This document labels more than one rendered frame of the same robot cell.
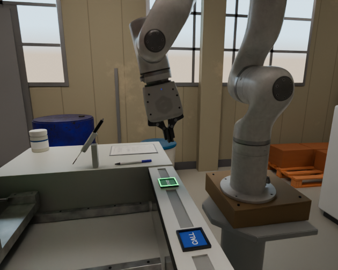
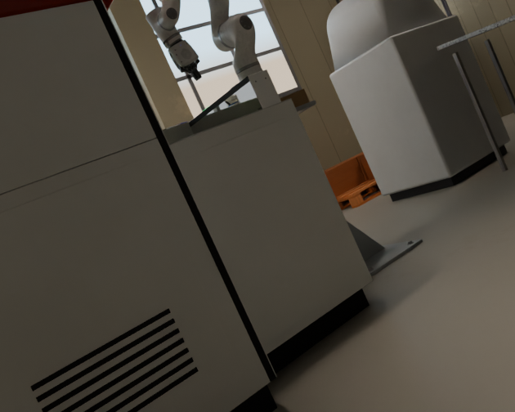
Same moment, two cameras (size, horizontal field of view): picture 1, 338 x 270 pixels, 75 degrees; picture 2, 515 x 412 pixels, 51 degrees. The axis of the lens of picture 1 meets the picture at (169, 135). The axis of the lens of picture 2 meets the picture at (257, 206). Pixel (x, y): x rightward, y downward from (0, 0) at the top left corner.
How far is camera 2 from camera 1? 1.88 m
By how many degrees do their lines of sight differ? 23
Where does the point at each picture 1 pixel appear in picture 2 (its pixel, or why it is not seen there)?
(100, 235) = not seen: hidden behind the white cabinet
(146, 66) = (167, 33)
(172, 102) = (190, 51)
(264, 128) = (250, 53)
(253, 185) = not seen: hidden behind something
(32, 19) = not seen: outside the picture
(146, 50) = (170, 19)
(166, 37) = (176, 11)
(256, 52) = (221, 13)
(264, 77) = (233, 20)
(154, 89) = (176, 46)
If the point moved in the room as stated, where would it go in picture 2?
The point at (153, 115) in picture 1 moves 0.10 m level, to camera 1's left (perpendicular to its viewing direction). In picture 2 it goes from (183, 61) to (161, 69)
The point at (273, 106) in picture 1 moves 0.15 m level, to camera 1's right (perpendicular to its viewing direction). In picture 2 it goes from (246, 34) to (275, 24)
